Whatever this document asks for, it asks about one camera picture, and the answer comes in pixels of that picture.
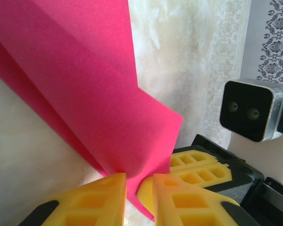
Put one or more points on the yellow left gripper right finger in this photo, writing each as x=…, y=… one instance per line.
x=191, y=204

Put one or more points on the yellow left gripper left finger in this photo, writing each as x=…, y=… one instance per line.
x=92, y=202

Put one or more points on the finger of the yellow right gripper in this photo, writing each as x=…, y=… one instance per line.
x=193, y=159
x=207, y=175

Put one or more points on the pink cloth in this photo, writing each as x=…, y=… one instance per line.
x=85, y=94

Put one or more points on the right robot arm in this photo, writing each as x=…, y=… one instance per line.
x=268, y=160

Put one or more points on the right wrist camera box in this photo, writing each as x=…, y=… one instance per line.
x=247, y=110

